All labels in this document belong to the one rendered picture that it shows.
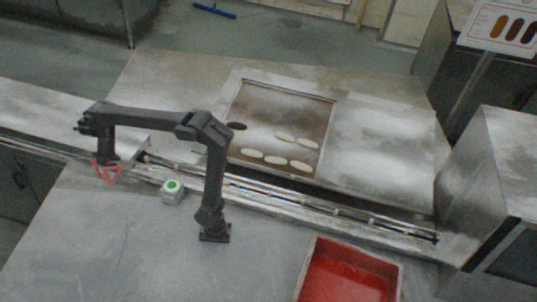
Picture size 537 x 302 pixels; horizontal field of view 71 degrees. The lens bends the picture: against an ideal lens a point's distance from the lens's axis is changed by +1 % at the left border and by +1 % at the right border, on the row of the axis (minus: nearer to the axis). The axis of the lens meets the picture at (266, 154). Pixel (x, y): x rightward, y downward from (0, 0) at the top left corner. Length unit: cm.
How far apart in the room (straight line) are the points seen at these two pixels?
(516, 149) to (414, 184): 46
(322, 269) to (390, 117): 85
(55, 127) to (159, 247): 74
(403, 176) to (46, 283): 140
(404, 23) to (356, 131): 307
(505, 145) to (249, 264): 94
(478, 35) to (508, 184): 92
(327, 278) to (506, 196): 62
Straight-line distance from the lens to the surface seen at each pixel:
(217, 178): 118
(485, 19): 199
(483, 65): 211
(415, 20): 475
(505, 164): 133
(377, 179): 166
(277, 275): 139
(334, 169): 164
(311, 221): 149
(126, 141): 170
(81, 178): 174
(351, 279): 144
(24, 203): 242
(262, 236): 147
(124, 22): 409
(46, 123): 189
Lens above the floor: 204
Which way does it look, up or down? 44 degrees down
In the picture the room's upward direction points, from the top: 7 degrees clockwise
